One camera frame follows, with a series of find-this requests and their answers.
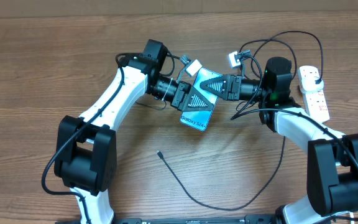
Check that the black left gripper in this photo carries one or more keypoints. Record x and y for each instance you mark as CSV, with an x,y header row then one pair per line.
x,y
183,89

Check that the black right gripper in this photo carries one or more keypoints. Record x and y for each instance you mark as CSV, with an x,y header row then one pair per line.
x,y
229,79

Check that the blue Galaxy smartphone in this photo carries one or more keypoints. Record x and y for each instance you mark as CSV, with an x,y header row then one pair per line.
x,y
200,119

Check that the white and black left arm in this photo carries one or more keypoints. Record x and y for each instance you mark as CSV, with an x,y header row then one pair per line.
x,y
85,159

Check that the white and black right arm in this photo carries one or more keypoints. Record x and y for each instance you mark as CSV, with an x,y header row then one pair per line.
x,y
332,156

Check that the white power extension strip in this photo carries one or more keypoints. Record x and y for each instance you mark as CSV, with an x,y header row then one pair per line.
x,y
315,103

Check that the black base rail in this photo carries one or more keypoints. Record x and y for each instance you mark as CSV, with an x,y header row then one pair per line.
x,y
248,219

